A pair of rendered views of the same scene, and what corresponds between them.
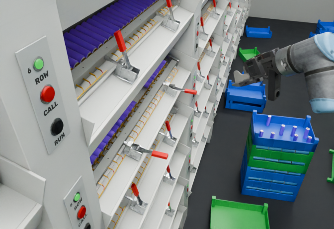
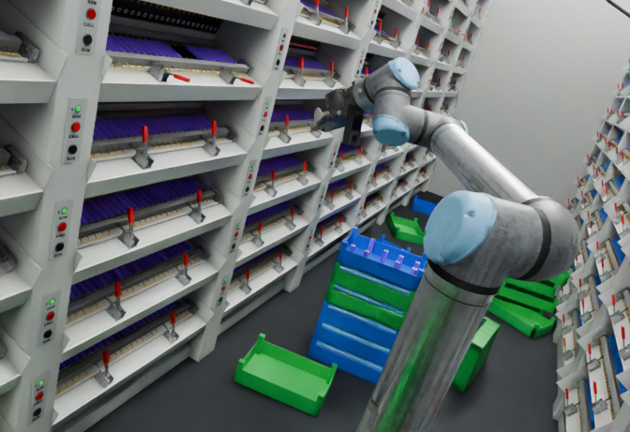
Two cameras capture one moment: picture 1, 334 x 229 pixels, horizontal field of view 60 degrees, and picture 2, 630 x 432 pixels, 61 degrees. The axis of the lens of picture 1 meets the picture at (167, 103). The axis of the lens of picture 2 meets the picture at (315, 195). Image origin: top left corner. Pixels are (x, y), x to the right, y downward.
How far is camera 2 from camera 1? 0.80 m
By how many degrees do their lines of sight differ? 18
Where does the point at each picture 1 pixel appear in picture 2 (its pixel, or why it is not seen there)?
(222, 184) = (284, 337)
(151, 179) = (170, 158)
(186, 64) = (259, 77)
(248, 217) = (304, 379)
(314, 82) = (378, 100)
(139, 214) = (139, 167)
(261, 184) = (338, 340)
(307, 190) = not seen: hidden behind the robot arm
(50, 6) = not seen: outside the picture
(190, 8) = (277, 9)
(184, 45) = (262, 52)
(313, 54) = (383, 74)
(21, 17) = not seen: outside the picture
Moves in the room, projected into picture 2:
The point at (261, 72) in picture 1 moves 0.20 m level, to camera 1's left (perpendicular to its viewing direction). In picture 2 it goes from (339, 105) to (271, 85)
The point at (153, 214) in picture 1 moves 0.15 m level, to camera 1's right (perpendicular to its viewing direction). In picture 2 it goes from (158, 230) to (214, 246)
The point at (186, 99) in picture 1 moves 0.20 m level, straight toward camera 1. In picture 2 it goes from (249, 125) to (226, 134)
